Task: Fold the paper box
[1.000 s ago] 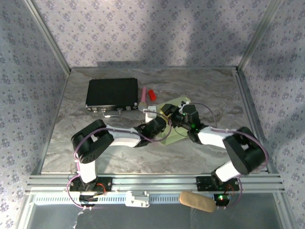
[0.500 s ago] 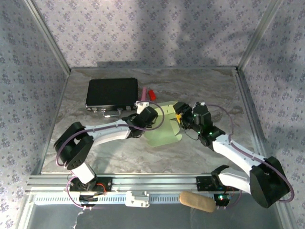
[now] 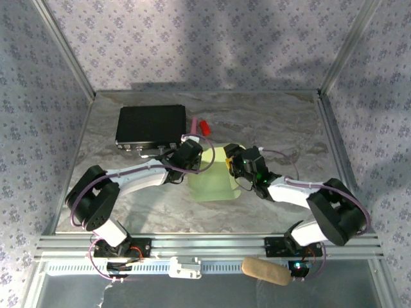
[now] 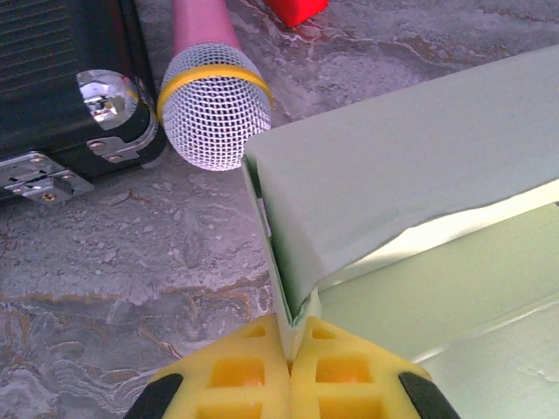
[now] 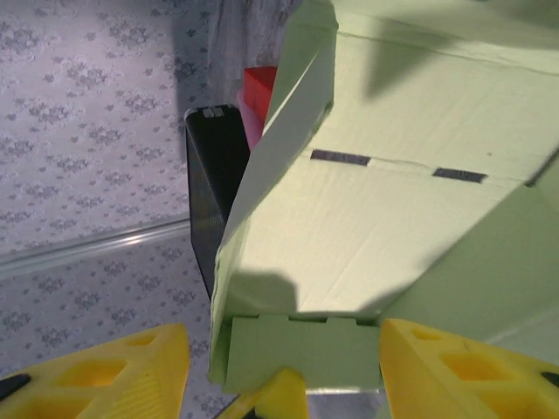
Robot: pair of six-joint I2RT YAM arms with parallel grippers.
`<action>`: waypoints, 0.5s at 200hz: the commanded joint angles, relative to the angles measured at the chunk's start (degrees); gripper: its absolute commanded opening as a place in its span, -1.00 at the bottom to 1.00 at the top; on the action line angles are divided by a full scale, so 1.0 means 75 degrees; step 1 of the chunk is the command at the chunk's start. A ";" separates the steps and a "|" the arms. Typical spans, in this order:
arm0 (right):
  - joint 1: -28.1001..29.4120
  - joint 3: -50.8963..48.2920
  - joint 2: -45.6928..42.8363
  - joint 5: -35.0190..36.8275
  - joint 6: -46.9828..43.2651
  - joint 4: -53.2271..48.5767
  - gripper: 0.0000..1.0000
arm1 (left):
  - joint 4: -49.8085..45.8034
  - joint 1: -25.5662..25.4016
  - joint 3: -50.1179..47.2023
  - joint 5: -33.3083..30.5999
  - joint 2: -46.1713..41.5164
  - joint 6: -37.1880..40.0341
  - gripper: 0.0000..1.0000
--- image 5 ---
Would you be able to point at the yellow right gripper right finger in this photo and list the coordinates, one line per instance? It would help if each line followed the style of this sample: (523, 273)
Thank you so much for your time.
(463, 375)

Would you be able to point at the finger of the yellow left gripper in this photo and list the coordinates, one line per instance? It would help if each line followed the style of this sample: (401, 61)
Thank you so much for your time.
(279, 393)

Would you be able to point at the red block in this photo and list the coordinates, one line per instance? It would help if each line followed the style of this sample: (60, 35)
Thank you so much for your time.
(258, 89)

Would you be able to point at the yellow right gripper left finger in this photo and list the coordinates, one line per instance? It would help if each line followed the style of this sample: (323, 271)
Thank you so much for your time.
(109, 379)

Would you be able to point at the pink microphone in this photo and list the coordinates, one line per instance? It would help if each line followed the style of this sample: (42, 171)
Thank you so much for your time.
(254, 128)

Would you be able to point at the light green paper box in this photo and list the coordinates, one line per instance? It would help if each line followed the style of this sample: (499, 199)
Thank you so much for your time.
(393, 218)

